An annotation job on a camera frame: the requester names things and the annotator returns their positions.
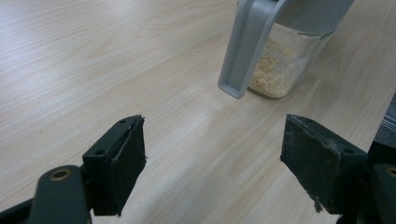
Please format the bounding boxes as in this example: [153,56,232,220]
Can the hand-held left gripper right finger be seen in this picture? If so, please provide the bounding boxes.
[279,113,371,217]

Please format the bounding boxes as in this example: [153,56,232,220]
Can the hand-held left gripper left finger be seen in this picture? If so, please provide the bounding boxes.
[82,114,148,217]

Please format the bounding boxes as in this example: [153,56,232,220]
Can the clear pitcher with grey handle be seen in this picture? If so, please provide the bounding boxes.
[217,0,357,101]

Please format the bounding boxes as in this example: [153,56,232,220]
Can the aluminium cross rail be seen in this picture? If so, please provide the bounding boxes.
[380,112,396,133]

